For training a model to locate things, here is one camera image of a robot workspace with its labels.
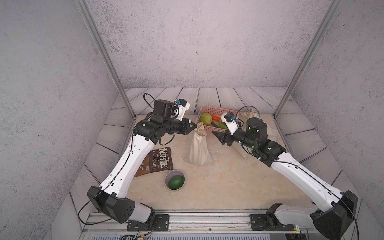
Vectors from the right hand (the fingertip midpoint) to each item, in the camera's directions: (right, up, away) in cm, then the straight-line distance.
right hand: (218, 126), depth 69 cm
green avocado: (-21, -30, +13) cm, 39 cm away
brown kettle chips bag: (-34, -21, +22) cm, 46 cm away
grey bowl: (-24, -26, +15) cm, 39 cm away
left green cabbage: (-3, +6, +38) cm, 39 cm away
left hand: (-9, 0, -2) cm, 9 cm away
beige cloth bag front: (-8, -14, +10) cm, 19 cm away
